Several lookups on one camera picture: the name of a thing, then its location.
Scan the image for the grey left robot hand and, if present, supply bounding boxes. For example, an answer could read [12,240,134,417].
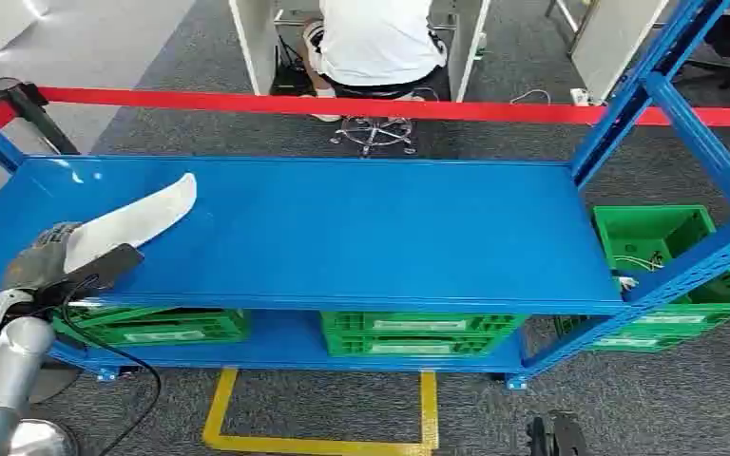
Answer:
[0,220,145,295]

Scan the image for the robot's black foot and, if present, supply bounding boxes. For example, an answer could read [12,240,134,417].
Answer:
[525,409,587,456]

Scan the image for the green plastic crate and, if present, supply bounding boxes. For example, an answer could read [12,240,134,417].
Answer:
[319,311,528,359]
[553,311,730,354]
[591,204,730,317]
[51,306,252,349]

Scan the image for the chrome stool base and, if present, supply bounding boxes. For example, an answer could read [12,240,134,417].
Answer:
[329,116,418,158]

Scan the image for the white floor cable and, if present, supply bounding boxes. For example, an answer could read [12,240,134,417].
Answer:
[509,88,552,106]

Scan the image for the yellow floor tape square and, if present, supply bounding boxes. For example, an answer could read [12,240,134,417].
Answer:
[202,368,440,456]

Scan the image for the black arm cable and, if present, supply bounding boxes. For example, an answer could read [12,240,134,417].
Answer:
[59,275,163,456]

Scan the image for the blue metal shelf rack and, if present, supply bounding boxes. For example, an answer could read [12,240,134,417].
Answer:
[0,0,730,391]

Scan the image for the long red barrier belt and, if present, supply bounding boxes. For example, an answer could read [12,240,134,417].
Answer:
[37,86,730,127]

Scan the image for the black bag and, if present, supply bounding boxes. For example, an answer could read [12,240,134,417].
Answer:
[269,36,317,98]

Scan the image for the white partition panel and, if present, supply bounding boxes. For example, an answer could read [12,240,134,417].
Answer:
[567,0,670,105]

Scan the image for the wires in crate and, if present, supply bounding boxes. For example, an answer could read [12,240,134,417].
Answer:
[612,250,667,273]

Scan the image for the round silver post base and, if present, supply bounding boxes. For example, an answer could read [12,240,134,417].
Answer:
[7,418,81,456]

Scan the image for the person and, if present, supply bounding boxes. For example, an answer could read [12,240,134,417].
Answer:
[296,0,451,124]

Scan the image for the white curved plastic part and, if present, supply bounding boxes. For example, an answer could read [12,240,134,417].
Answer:
[64,173,198,274]

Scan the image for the black barrier post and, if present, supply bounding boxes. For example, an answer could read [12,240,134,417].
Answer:
[0,78,81,157]

